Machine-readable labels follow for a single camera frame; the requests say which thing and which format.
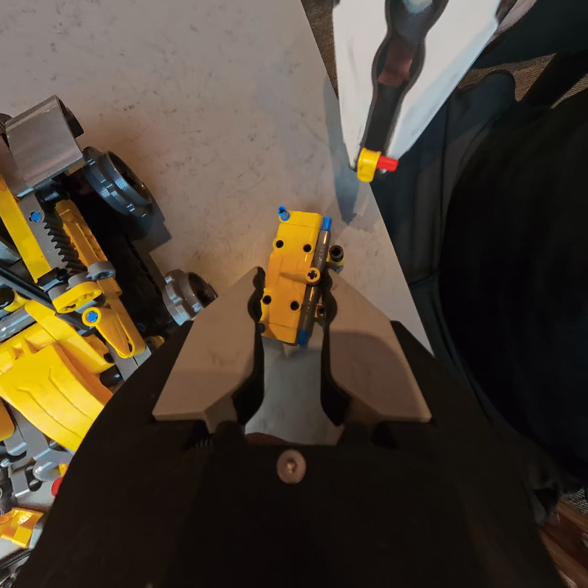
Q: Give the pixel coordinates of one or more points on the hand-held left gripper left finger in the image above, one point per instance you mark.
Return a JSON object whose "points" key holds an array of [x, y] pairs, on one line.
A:
{"points": [[211, 363]]}

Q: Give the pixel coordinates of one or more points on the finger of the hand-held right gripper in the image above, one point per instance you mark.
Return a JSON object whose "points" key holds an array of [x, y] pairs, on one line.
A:
{"points": [[445, 69], [353, 69]]}

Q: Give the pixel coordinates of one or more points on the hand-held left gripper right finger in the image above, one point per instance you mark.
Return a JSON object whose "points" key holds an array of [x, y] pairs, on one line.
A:
{"points": [[372, 367]]}

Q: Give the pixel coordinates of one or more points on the yellow connector brick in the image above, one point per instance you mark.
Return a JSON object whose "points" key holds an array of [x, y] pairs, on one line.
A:
{"points": [[367, 163]]}

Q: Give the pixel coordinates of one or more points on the red brick pin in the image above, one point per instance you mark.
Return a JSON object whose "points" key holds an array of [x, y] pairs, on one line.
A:
{"points": [[388, 162]]}

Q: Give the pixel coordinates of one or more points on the yellow brick subassembly blue pins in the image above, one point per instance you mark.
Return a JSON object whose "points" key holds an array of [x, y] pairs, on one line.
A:
{"points": [[294, 257]]}

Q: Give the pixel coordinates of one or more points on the person's right forearm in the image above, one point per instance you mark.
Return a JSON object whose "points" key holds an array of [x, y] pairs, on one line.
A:
{"points": [[542, 27]]}

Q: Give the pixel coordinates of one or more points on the grey desk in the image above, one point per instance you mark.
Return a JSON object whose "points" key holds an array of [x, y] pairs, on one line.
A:
{"points": [[206, 115]]}

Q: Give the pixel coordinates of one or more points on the person's right hand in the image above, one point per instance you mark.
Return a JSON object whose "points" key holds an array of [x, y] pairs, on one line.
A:
{"points": [[396, 69]]}

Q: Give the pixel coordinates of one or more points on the person's dark clothed body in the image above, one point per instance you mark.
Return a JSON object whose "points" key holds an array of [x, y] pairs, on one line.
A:
{"points": [[505, 275]]}

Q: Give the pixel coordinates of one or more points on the yellow toy brick car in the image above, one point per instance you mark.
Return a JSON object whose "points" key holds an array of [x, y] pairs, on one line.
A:
{"points": [[46, 390]]}

